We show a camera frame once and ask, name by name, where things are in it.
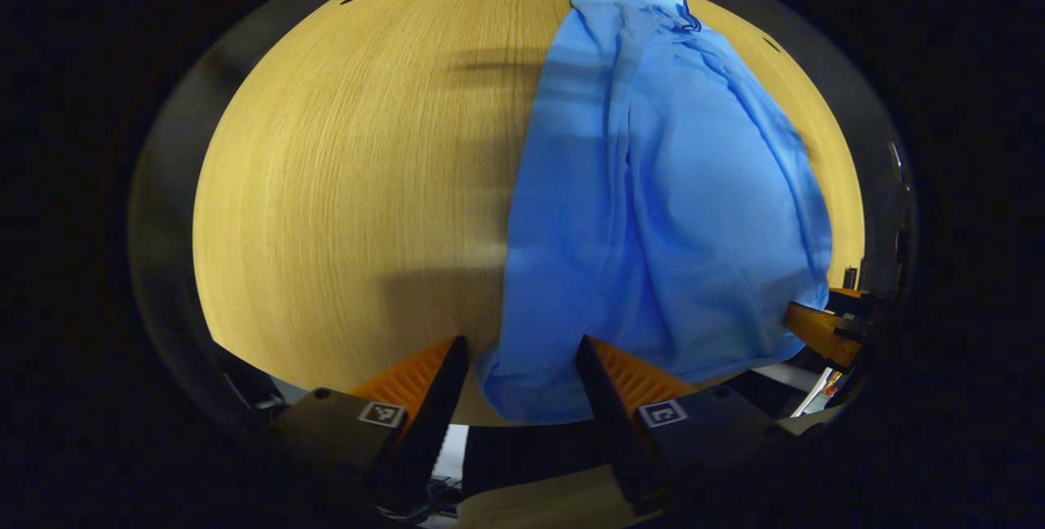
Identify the light blue T-shirt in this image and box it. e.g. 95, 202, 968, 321
476, 0, 834, 424

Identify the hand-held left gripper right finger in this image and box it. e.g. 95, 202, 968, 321
576, 335, 786, 518

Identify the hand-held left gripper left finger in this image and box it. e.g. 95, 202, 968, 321
269, 336, 470, 513

